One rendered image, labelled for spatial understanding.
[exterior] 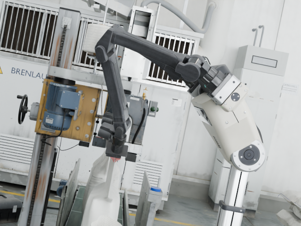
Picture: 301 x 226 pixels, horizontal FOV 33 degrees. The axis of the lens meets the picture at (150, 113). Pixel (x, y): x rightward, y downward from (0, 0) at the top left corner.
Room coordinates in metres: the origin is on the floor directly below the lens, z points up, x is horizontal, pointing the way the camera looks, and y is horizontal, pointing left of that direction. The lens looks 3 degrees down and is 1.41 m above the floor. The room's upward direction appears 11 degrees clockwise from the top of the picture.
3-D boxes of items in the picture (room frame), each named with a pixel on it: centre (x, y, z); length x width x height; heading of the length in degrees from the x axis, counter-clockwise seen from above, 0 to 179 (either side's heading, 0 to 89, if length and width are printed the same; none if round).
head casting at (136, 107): (3.09, 0.15, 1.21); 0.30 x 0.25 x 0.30; 4
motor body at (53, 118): (2.78, 0.50, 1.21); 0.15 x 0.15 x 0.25
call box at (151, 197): (2.86, -0.11, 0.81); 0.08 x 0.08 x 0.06; 4
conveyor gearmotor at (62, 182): (4.59, 0.62, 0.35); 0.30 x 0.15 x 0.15; 4
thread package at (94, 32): (2.80, 0.35, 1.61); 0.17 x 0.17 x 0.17
